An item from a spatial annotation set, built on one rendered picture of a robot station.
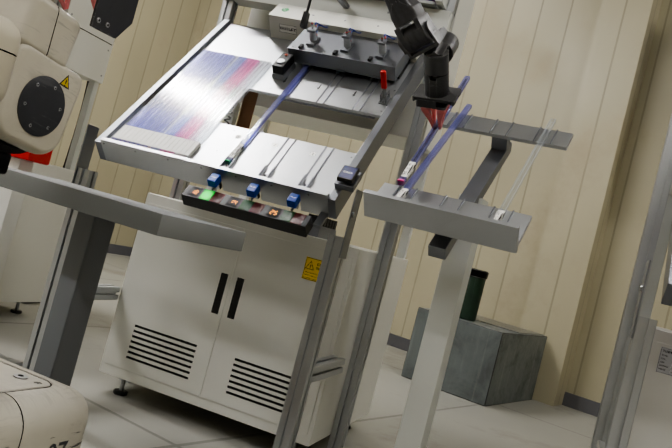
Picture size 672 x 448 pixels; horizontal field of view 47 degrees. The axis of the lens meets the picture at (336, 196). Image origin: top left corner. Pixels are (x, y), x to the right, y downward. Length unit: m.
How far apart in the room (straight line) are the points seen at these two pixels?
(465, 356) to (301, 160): 2.29
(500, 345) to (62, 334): 2.73
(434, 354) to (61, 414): 0.87
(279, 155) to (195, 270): 0.50
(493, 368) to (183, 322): 2.08
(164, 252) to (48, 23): 1.13
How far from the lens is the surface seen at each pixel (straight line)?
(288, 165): 1.97
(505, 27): 5.52
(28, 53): 1.37
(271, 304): 2.22
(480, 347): 4.05
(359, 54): 2.29
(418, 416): 1.86
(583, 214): 4.80
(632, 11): 5.09
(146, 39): 6.73
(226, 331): 2.27
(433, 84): 1.79
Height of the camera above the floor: 0.64
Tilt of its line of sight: 3 degrees up
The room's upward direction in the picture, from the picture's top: 15 degrees clockwise
